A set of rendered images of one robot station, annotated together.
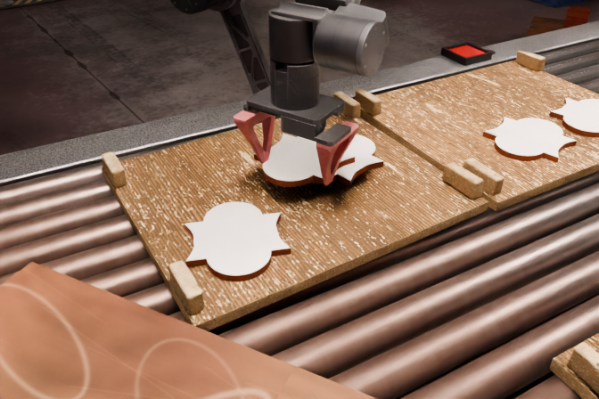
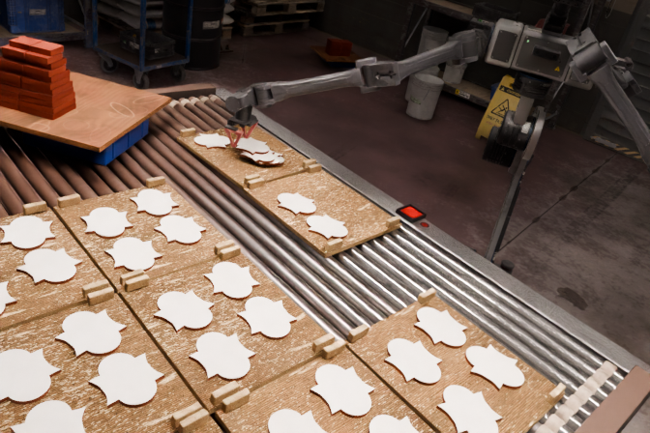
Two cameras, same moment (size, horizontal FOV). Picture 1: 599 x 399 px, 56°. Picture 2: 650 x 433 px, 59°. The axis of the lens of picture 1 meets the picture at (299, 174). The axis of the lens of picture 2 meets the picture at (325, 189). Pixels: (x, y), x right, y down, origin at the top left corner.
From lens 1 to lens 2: 1.99 m
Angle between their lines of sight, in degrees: 60
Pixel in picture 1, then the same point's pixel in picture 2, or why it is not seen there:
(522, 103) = (338, 212)
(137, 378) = (137, 107)
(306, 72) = not seen: hidden behind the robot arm
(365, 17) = (240, 97)
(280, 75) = not seen: hidden behind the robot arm
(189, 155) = (261, 135)
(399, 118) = (307, 178)
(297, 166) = (243, 143)
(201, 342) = (146, 112)
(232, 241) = (209, 139)
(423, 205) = (238, 173)
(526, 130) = (301, 202)
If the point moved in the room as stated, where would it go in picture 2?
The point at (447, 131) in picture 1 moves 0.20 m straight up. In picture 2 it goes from (298, 187) to (308, 134)
